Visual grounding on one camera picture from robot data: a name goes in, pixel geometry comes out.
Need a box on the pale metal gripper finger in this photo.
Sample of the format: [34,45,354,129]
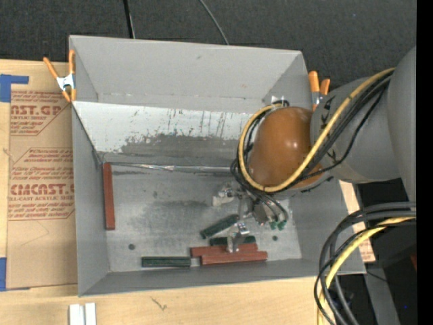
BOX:
[212,186,238,207]
[226,221,251,253]

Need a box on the red-brown flat block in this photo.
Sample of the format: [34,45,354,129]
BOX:
[200,251,269,267]
[189,242,259,258]
[102,162,116,231]

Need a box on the dark green flat block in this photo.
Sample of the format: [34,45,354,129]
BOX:
[199,213,240,240]
[141,256,192,268]

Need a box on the grey metal bin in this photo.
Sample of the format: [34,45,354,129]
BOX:
[68,35,367,297]

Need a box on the brown cardboard board red print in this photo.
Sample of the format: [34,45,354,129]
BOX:
[0,58,377,292]

